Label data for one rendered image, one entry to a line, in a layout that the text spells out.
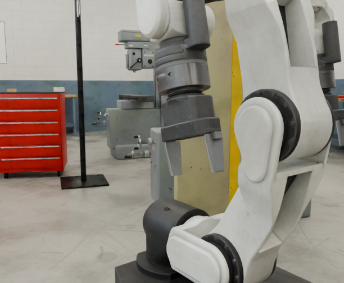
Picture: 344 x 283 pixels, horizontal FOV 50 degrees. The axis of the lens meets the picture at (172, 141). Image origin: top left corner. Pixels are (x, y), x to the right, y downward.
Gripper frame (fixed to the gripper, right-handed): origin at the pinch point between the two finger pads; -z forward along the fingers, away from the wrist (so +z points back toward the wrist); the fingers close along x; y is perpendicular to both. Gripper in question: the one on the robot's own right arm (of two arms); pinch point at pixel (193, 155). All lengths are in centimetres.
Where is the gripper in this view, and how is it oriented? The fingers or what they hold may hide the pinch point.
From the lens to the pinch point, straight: 62.1
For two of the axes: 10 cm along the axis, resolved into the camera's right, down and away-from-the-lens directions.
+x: 6.0, -1.2, -7.9
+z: -1.3, -9.9, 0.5
